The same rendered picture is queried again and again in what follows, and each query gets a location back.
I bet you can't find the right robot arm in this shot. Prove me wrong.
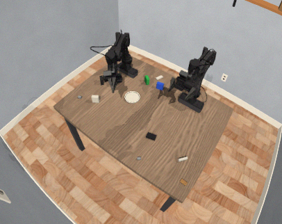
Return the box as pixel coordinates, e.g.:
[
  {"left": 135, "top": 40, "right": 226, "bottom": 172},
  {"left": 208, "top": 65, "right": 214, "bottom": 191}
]
[{"left": 103, "top": 32, "right": 138, "bottom": 77}]

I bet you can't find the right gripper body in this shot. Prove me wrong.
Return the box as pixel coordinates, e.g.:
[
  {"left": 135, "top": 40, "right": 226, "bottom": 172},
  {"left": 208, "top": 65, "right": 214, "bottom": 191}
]
[{"left": 103, "top": 65, "right": 122, "bottom": 83}]

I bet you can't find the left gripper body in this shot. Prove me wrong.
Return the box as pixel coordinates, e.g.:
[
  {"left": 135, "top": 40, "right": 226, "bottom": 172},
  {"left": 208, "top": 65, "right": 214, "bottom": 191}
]
[{"left": 174, "top": 70, "right": 195, "bottom": 92}]

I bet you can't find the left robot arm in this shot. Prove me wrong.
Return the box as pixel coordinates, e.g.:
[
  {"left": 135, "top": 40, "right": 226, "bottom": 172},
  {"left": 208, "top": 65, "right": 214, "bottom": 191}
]
[{"left": 179, "top": 47, "right": 217, "bottom": 109}]

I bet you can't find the blue block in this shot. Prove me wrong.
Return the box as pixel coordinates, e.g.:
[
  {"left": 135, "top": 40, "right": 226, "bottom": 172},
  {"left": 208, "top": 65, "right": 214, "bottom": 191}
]
[{"left": 156, "top": 81, "right": 164, "bottom": 90}]

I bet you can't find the white saucer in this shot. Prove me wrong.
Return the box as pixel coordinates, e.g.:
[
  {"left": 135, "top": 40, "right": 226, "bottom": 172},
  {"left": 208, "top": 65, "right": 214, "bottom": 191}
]
[{"left": 124, "top": 91, "right": 140, "bottom": 104}]

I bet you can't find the green block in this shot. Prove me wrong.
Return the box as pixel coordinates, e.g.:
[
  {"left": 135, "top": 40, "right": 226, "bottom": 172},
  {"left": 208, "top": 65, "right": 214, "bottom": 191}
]
[{"left": 144, "top": 75, "right": 149, "bottom": 85}]

